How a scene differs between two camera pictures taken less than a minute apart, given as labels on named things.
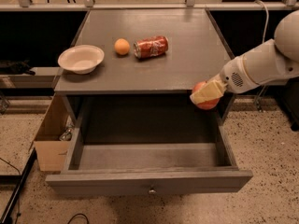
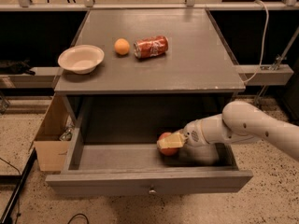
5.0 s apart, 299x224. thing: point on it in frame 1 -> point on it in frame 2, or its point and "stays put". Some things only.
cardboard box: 53,154 stays put
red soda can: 150,47 stays put
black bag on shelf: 16,67 stays put
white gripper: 233,75 -> 192,134
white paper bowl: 81,59 stays put
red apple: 208,105 -> 167,151
